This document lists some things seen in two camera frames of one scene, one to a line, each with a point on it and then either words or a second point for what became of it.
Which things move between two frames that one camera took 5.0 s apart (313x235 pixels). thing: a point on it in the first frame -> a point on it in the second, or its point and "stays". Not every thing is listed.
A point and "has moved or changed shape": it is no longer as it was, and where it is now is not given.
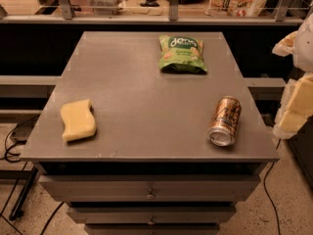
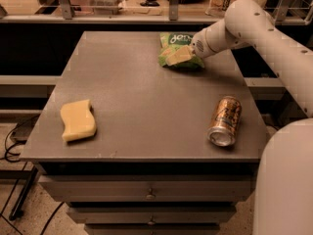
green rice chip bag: x=181 y=55 has moved or changed shape
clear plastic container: x=106 y=0 stays
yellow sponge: x=78 y=119 stays
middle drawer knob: x=151 y=222 stays
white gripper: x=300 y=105 -> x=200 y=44
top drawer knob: x=151 y=195 stays
